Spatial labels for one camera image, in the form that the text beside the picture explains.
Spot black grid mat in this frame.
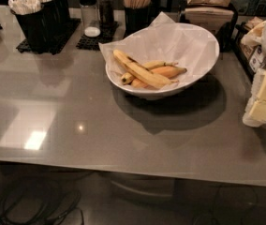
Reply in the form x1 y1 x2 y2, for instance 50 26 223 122
16 18 81 54
76 22 118 51

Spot black floor cables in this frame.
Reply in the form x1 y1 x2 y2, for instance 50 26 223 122
0 172 87 225

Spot white paper bowl liner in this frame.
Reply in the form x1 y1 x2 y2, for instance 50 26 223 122
98 11 218 92

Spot white ceramic bowl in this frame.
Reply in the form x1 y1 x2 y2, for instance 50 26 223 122
105 22 221 99

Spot black cup of white cutlery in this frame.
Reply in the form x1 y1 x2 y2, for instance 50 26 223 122
8 0 59 49

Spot orange ripe banana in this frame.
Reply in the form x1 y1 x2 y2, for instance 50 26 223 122
130 66 187 88

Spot long yellow banana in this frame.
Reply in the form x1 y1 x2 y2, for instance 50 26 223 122
112 50 176 89

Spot black cup behind cutlery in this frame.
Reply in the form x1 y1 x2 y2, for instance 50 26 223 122
43 0 70 24

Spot black cup of wooden stirrers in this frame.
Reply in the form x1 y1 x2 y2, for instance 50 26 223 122
123 0 152 35

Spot pepper shaker black lid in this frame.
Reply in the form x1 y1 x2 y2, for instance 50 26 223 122
97 0 114 28

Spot black grid mat centre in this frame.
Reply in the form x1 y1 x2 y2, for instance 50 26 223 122
76 22 118 51

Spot salt shaker black lid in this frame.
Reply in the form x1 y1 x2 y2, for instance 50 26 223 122
79 0 101 38

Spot small yellow banana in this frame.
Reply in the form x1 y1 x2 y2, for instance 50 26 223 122
121 60 176 84

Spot black grid mat left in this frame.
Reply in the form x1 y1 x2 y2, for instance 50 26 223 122
16 18 81 54

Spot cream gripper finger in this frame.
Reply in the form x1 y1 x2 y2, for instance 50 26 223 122
243 97 266 128

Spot black tray of sachets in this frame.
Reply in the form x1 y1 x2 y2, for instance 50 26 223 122
232 17 266 81

